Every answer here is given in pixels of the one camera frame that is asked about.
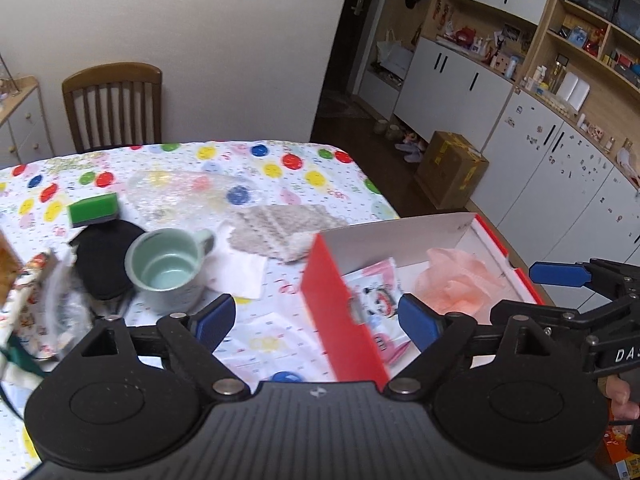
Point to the black round pad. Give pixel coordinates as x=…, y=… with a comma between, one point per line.
x=100, y=252

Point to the red white cardboard box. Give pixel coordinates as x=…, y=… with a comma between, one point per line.
x=347, y=341

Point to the cartoon printed packet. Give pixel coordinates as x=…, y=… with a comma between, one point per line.
x=374, y=294

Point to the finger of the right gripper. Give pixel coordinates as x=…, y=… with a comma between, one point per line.
x=598, y=275
x=614, y=311

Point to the white wall cabinet unit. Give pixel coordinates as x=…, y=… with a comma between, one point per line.
x=487, y=70

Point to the pink bath pouf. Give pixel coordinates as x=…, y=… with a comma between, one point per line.
x=456, y=281

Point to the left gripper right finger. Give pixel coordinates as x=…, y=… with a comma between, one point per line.
x=447, y=343

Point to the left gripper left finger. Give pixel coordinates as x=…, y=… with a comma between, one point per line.
x=170, y=360

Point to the brown wooden chair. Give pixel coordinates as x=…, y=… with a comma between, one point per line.
x=114, y=105

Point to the white wooden sideboard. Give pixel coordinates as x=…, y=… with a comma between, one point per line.
x=24, y=130

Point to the printed cloth bag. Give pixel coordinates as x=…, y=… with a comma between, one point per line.
x=45, y=314

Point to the clear bubble wrap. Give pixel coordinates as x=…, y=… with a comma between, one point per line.
x=189, y=200

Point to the mint green mug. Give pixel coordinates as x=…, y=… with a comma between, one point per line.
x=166, y=267

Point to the person's right hand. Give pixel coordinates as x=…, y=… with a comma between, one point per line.
x=619, y=392

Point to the grey knitted cloth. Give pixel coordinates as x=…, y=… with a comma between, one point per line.
x=282, y=232

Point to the white shopping bag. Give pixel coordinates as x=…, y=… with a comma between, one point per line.
x=393, y=56

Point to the colourful balloon tablecloth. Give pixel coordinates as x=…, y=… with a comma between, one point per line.
x=272, y=334

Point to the brown cardboard box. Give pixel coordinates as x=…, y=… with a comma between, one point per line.
x=450, y=170

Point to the green purple sponge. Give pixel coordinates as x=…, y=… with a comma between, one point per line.
x=94, y=210

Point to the white paper napkin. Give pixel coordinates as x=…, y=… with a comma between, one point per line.
x=232, y=272

